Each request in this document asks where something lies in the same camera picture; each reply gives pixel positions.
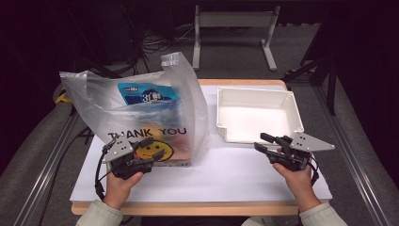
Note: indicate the white plastic bin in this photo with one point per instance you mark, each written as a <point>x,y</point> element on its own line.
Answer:
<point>254,116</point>

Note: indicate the person's right hand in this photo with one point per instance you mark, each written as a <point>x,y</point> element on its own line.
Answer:
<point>298,185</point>

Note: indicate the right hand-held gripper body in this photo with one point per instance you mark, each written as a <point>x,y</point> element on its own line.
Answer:
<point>301,145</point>

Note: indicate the clear plastic shopping bag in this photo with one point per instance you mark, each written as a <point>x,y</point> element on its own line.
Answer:
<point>94,103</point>

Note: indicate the black tripod stand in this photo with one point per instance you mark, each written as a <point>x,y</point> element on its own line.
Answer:
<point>329,78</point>
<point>100,69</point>

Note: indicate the yellow black hazard tape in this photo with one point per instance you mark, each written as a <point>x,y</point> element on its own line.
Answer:
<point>62,99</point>

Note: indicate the blue snack pouch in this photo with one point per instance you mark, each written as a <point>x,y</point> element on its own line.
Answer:
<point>147,94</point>

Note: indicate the white metal stand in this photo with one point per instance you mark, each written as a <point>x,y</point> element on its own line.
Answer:
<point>235,19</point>

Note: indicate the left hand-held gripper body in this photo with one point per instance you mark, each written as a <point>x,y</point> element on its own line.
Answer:
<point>118,150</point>

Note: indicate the aluminium floor rail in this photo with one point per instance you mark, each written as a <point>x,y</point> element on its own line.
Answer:
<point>44,175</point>
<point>354,157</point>

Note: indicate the person's left hand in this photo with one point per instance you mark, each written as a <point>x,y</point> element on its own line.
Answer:
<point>120,188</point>

